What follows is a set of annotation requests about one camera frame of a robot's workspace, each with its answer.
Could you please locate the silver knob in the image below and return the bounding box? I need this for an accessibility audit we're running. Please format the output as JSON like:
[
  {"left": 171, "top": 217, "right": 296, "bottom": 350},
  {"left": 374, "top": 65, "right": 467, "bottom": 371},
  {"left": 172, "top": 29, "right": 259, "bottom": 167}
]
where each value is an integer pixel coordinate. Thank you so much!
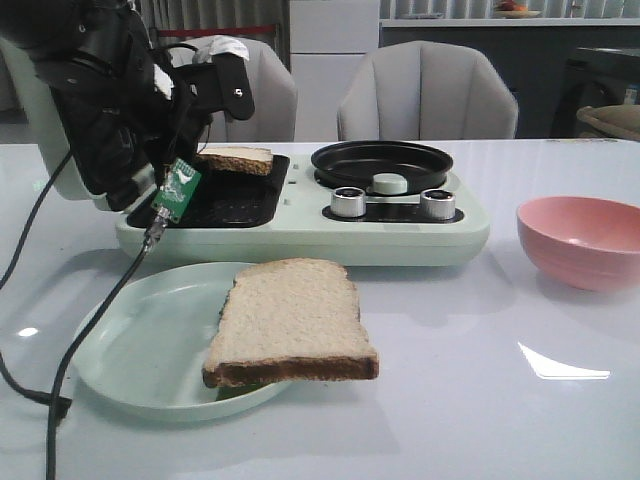
[
  {"left": 329, "top": 186, "right": 366, "bottom": 218},
  {"left": 420, "top": 189, "right": 456, "bottom": 221}
]

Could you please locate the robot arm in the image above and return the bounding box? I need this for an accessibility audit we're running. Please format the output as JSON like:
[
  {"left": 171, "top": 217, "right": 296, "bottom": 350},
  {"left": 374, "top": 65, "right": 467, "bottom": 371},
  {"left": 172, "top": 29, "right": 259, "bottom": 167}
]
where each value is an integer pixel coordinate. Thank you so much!
[{"left": 1, "top": 1, "right": 255, "bottom": 212}]

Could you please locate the beige chair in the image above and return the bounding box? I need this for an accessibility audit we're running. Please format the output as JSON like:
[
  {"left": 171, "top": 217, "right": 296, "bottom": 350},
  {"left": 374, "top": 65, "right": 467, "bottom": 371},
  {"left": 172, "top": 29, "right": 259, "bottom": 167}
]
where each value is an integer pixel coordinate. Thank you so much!
[
  {"left": 337, "top": 41, "right": 519, "bottom": 141},
  {"left": 202, "top": 38, "right": 298, "bottom": 143}
]

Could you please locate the right silver knob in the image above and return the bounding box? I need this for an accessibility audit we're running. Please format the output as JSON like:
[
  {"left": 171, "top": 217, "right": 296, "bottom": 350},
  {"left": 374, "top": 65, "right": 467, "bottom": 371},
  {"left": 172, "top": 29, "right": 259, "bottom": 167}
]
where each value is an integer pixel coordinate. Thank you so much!
[{"left": 420, "top": 189, "right": 456, "bottom": 221}]

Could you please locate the red barrier belt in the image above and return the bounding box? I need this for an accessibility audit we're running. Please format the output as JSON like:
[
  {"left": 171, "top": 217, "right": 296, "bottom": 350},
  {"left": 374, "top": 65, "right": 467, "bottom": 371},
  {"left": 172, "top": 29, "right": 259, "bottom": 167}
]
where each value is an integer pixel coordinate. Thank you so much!
[{"left": 151, "top": 24, "right": 279, "bottom": 38}]

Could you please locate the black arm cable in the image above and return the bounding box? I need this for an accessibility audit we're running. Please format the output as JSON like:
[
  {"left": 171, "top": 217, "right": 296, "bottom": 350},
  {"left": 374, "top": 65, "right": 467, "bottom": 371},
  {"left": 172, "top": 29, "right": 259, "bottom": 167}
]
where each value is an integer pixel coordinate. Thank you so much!
[{"left": 0, "top": 149, "right": 171, "bottom": 480}]

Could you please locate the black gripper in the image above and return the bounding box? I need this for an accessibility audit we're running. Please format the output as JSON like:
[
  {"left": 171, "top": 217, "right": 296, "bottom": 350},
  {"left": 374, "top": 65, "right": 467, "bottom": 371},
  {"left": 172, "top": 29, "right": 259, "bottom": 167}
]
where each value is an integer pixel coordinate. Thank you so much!
[{"left": 124, "top": 53, "right": 255, "bottom": 165}]

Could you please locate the fruit plate on counter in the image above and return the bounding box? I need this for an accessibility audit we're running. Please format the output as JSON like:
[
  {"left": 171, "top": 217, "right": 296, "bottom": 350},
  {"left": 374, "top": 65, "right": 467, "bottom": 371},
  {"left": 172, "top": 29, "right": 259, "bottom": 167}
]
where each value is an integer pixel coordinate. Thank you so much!
[{"left": 494, "top": 0, "right": 541, "bottom": 19}]

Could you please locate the bread slice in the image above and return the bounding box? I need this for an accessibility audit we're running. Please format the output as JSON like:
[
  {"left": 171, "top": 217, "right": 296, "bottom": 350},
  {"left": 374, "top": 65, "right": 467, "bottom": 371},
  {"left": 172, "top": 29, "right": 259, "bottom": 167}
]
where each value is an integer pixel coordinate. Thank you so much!
[
  {"left": 202, "top": 258, "right": 379, "bottom": 387},
  {"left": 196, "top": 146, "right": 274, "bottom": 176}
]

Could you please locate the olive cushion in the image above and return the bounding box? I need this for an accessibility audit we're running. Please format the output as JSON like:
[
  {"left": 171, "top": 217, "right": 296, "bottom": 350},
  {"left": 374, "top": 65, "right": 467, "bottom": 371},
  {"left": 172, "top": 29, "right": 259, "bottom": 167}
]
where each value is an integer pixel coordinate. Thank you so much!
[{"left": 576, "top": 104, "right": 639, "bottom": 141}]

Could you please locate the right beige chair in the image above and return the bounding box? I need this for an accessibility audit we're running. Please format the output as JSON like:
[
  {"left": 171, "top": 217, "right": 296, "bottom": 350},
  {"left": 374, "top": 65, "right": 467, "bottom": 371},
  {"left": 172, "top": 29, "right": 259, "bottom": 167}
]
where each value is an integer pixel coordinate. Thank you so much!
[{"left": 337, "top": 41, "right": 519, "bottom": 141}]

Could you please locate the white refrigerator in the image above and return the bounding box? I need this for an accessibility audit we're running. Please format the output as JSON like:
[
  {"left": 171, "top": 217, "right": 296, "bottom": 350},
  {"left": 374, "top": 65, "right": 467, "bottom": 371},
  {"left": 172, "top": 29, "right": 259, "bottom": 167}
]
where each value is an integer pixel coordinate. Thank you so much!
[{"left": 289, "top": 1, "right": 380, "bottom": 142}]

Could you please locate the left silver knob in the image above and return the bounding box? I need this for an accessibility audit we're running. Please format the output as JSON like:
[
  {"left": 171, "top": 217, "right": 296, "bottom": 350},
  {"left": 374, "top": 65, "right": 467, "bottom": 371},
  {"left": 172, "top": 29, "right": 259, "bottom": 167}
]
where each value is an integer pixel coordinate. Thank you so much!
[{"left": 329, "top": 186, "right": 366, "bottom": 218}]

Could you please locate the pink bowl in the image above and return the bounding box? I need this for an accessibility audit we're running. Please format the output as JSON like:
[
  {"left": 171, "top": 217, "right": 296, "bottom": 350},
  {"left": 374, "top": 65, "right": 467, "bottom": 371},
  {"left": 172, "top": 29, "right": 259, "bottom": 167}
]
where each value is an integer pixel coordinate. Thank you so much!
[{"left": 517, "top": 196, "right": 639, "bottom": 292}]

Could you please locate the light green plate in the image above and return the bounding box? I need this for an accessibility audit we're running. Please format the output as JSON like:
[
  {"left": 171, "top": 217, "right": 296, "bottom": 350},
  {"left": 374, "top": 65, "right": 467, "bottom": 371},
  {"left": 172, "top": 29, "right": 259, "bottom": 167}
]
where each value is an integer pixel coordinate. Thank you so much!
[{"left": 72, "top": 262, "right": 290, "bottom": 423}]

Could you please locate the dark kitchen counter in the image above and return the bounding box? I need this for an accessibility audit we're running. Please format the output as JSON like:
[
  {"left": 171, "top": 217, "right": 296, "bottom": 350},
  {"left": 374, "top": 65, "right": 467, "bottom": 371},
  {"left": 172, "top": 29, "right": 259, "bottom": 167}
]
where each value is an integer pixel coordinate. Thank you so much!
[{"left": 379, "top": 18, "right": 639, "bottom": 138}]

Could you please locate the green breakfast maker lid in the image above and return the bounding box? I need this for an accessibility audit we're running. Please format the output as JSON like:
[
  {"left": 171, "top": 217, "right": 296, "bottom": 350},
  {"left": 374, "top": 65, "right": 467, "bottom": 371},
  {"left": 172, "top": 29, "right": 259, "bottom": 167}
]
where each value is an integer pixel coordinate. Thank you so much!
[{"left": 0, "top": 37, "right": 166, "bottom": 214}]

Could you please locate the black round frying pan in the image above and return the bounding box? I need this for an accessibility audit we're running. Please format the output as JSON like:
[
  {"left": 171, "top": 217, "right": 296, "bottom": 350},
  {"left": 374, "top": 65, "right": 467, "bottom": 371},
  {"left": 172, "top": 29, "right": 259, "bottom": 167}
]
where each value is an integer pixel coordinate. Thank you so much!
[{"left": 311, "top": 140, "right": 453, "bottom": 195}]

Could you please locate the left beige chair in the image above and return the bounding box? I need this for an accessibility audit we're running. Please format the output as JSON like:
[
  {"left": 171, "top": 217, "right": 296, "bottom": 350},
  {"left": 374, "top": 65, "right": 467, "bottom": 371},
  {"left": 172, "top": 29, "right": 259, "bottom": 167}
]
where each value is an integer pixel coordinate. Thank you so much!
[{"left": 202, "top": 38, "right": 298, "bottom": 143}]

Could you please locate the green circuit board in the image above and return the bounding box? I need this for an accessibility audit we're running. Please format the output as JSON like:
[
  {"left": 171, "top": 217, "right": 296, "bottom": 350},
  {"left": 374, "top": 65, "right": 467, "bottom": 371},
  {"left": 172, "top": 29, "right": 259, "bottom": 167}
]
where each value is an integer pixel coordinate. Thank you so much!
[{"left": 151, "top": 158, "right": 202, "bottom": 223}]

